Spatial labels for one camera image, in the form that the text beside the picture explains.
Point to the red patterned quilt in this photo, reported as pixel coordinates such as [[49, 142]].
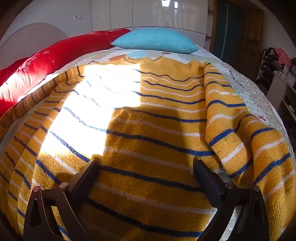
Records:
[[46, 62]]

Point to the turquoise knit pillow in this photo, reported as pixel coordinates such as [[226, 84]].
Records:
[[155, 40]]

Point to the dark teal door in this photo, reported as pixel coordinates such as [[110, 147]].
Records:
[[225, 30]]

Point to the pastel quilted bedspread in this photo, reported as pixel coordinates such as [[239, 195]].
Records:
[[254, 92]]

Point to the white open shelf unit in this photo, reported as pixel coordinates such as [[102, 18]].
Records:
[[277, 92]]

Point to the yellow striped knit sweater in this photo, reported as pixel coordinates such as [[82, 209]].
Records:
[[150, 129]]

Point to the pink cloth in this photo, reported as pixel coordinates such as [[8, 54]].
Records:
[[283, 56]]

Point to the white wall socket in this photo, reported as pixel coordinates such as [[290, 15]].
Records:
[[78, 17]]

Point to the small pink clock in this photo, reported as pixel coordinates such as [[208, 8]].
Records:
[[291, 78]]

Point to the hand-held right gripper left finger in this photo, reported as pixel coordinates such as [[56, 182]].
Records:
[[85, 184]]

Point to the white glossy wardrobe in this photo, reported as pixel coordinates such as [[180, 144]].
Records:
[[143, 14]]

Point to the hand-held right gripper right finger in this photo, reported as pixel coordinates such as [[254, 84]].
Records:
[[208, 185]]

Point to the brown wooden door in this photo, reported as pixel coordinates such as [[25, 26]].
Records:
[[252, 41]]

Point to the white round headboard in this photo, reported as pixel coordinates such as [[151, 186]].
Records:
[[27, 39]]

